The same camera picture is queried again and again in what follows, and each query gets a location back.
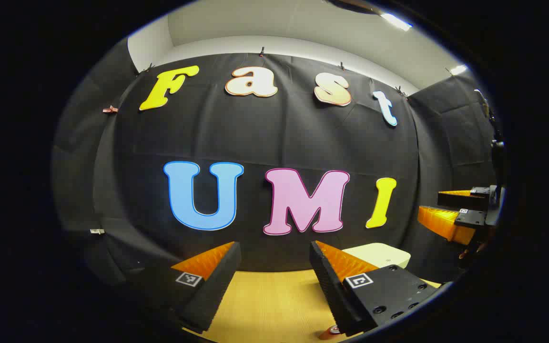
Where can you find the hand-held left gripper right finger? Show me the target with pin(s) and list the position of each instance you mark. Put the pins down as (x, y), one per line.
(331, 286)

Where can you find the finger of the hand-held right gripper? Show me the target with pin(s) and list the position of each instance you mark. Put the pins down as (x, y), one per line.
(470, 218)
(465, 200)

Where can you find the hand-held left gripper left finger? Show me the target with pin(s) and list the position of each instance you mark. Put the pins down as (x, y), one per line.
(217, 281)

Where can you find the red pop can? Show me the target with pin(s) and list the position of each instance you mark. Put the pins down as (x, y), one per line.
(332, 332)

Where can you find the pale green desktop garbage bin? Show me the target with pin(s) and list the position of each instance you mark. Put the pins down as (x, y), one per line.
(379, 255)

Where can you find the wooden desktop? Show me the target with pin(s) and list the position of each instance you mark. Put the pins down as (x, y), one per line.
(274, 305)

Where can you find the ceiling light panel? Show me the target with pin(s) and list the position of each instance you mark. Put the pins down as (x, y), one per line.
(395, 21)
(458, 70)

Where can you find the black backdrop cloth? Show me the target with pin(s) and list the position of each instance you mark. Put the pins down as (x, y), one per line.
(279, 133)

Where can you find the copper spring clip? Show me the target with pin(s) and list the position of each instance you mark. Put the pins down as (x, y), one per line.
(110, 110)

